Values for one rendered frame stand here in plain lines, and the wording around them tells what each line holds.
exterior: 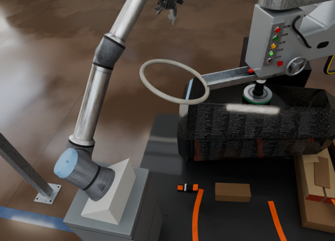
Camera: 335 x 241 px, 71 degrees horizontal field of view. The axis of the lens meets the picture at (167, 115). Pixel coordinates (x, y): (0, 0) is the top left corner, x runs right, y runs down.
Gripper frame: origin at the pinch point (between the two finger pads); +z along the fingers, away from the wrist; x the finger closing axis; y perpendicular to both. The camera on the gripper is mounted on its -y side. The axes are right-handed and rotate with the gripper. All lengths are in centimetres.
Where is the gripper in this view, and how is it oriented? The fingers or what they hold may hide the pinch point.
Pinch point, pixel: (165, 20)
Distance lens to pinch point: 160.0
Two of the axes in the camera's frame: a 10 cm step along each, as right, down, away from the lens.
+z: -2.9, 7.2, 6.3
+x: 6.7, 6.2, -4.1
